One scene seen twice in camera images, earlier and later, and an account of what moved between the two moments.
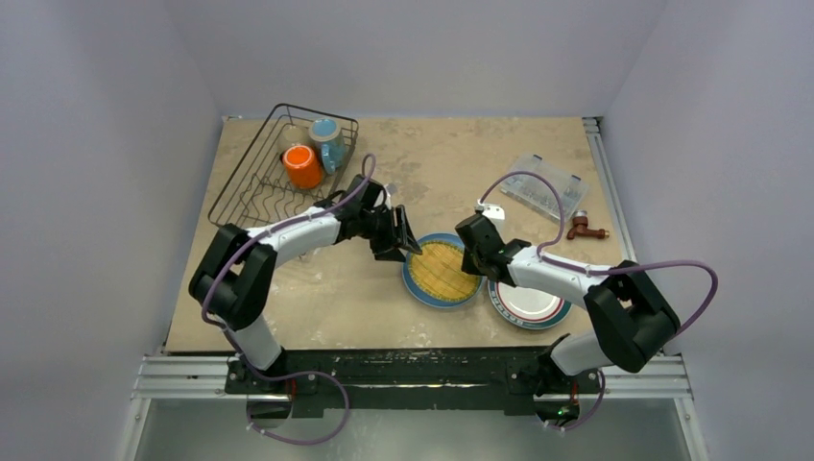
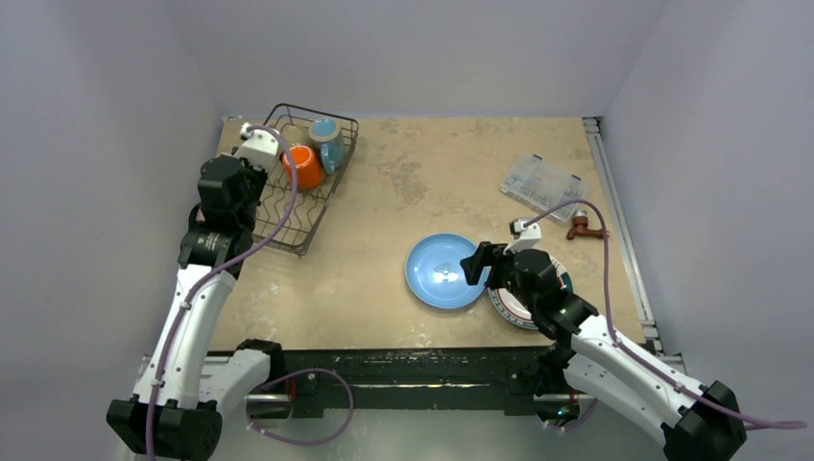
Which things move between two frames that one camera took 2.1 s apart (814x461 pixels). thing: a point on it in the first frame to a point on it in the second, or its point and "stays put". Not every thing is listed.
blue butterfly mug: [326, 132] stays put
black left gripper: [398, 238] to [259, 174]
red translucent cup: [303, 167] stays put
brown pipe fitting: [581, 227] stays put
